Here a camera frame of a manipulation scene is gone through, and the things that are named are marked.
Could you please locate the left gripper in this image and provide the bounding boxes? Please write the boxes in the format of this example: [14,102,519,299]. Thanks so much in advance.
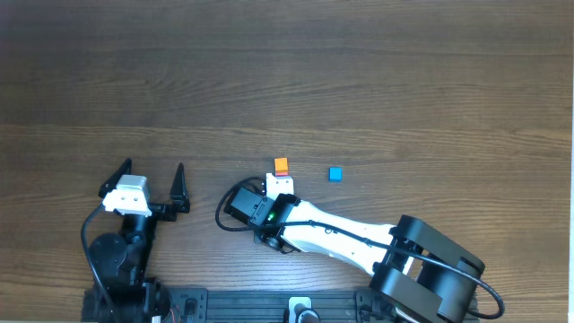
[98,157,191,223]

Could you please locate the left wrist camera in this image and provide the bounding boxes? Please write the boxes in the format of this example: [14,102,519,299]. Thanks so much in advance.
[101,174,153,218]

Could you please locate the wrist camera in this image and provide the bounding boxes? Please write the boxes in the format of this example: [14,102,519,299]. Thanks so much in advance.
[101,174,153,218]
[265,172,295,202]

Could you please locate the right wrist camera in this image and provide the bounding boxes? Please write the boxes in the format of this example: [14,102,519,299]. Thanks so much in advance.
[265,172,295,202]

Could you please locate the mounting rail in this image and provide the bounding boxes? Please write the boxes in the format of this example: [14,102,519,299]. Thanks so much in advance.
[83,286,479,323]

